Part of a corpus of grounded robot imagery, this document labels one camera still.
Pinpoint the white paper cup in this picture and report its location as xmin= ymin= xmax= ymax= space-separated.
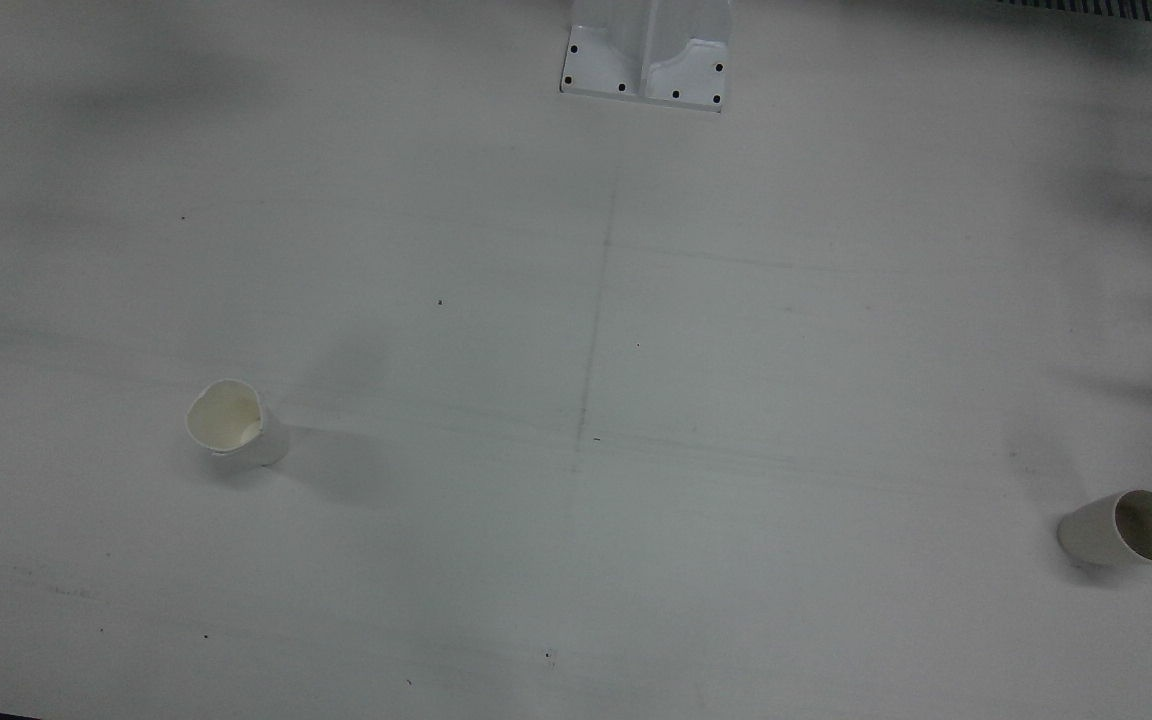
xmin=185 ymin=379 xmax=291 ymax=471

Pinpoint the beige paper cup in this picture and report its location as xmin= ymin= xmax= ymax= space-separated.
xmin=1056 ymin=489 xmax=1152 ymax=568

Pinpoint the grey ribbed grating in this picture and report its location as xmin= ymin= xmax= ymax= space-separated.
xmin=994 ymin=0 xmax=1152 ymax=27

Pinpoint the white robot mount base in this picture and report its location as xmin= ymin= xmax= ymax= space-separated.
xmin=559 ymin=0 xmax=735 ymax=113

